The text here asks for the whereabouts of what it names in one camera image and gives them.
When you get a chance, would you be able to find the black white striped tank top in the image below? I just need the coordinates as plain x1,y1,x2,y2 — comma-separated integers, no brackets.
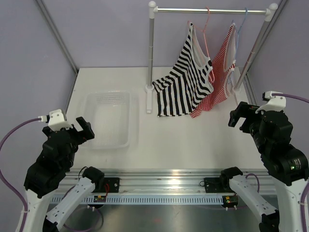
153,23,213,117

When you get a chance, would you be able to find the pink plastic hanger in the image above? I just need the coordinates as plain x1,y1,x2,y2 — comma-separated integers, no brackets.
187,6,215,83

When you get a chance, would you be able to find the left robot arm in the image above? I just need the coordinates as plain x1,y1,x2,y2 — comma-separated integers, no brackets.
20,117,104,232

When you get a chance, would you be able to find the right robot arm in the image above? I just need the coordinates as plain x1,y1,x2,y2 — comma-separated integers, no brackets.
219,102,309,232

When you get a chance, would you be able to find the blue plastic hanger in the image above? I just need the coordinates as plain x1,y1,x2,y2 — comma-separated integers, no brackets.
228,8,248,85

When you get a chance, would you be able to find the red white striped tank top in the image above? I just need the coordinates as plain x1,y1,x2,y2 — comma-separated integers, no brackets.
190,23,236,118

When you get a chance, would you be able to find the clear plastic basket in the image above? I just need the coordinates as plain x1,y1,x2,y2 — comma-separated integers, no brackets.
83,91,131,150

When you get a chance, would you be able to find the white metal clothes rack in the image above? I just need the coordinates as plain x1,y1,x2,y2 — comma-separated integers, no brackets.
145,1,279,114

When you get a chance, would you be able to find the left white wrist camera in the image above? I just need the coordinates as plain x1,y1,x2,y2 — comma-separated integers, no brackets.
38,109,73,131

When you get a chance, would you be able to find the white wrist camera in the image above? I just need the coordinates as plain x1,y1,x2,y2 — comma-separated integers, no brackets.
38,109,73,131
255,91,286,114

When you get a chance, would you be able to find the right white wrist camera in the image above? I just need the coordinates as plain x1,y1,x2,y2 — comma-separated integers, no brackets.
255,91,286,114

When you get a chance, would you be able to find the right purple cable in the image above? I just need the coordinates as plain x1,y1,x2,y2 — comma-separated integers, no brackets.
272,93,309,103

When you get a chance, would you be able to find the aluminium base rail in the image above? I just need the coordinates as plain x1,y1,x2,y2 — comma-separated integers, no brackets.
56,168,276,196

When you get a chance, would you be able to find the white slotted cable duct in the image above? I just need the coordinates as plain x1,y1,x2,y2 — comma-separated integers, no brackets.
49,195,224,204

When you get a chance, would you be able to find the right aluminium frame post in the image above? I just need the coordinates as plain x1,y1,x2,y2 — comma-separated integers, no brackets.
243,0,289,73

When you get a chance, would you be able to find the aluminium frame post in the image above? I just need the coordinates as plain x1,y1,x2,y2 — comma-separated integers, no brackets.
243,0,289,73
34,0,79,75

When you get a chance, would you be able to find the left aluminium frame post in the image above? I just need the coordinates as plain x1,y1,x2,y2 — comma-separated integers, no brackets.
34,0,79,75

